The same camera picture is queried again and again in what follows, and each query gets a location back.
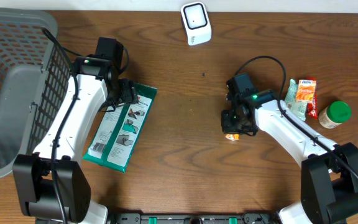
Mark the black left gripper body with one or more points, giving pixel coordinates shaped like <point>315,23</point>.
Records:
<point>127,94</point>

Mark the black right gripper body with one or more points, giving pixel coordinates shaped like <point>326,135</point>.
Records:
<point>233,124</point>

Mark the orange juice box pair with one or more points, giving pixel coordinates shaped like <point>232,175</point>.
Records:
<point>232,137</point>

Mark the green white wipes pack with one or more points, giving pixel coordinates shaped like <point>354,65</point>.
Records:
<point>119,130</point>

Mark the light teal snack packet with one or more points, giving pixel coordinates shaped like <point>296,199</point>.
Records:
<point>297,108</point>

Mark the red snack packet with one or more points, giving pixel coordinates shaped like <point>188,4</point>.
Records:
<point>311,106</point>

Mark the green lid white jar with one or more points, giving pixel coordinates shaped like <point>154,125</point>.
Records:
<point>335,114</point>

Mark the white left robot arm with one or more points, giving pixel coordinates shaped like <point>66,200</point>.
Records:
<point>50,183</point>

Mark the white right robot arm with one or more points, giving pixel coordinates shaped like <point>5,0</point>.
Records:
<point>329,172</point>

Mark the white barcode scanner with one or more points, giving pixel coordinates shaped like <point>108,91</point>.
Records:
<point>196,23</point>

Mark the grey plastic mesh basket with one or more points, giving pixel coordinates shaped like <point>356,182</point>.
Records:
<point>33,82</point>

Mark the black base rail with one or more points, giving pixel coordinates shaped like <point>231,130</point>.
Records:
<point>247,218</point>

